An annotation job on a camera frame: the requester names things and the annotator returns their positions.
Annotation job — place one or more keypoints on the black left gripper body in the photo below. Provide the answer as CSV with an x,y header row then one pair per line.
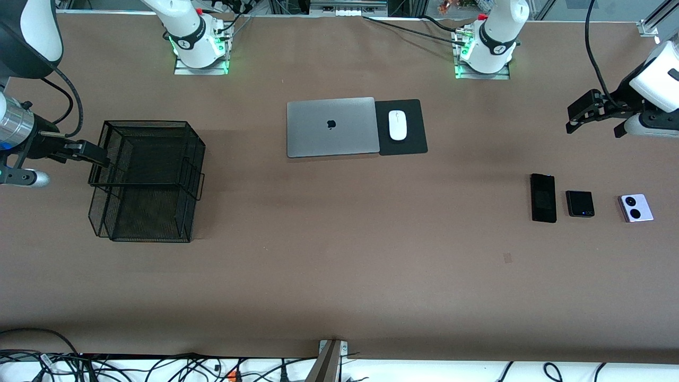
x,y
624,96

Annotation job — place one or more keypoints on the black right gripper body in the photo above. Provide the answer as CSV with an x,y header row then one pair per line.
x,y
40,144

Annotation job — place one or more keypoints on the small black flip phone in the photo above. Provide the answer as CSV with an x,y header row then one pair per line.
x,y
580,203

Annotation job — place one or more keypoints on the tall black smartphone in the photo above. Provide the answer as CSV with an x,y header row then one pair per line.
x,y
543,199

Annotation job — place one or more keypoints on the lavender flip phone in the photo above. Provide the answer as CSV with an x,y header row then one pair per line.
x,y
635,208

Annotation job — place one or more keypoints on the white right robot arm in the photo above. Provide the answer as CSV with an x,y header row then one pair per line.
x,y
191,37

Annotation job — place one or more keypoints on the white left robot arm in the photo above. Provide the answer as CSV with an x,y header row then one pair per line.
x,y
496,37

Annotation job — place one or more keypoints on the black mouse pad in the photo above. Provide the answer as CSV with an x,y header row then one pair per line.
x,y
416,132

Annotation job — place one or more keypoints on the white computer mouse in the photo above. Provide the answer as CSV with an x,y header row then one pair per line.
x,y
397,125

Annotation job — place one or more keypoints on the silver closed laptop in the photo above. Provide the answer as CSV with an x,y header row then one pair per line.
x,y
318,132

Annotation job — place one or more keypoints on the white power strip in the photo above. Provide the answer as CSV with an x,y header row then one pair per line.
x,y
347,12

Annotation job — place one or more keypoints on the aluminium frame profile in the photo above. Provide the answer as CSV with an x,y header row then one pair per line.
x,y
650,26

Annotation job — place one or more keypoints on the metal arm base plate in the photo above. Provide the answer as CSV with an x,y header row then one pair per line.
x,y
464,75
183,70

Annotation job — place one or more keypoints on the metal table clamp bracket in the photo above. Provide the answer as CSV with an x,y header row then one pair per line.
x,y
329,361

